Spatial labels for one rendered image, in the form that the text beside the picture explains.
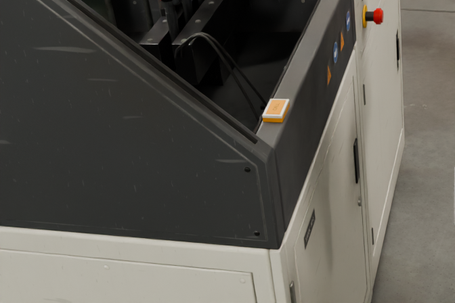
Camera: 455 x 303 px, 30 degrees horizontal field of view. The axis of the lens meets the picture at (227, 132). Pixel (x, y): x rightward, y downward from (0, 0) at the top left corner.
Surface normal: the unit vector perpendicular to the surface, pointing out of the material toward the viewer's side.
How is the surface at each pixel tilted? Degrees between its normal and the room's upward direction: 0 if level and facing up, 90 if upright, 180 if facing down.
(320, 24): 0
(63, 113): 90
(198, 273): 90
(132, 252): 90
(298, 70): 0
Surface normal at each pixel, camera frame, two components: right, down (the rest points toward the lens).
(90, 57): -0.29, 0.53
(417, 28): -0.14, -0.85
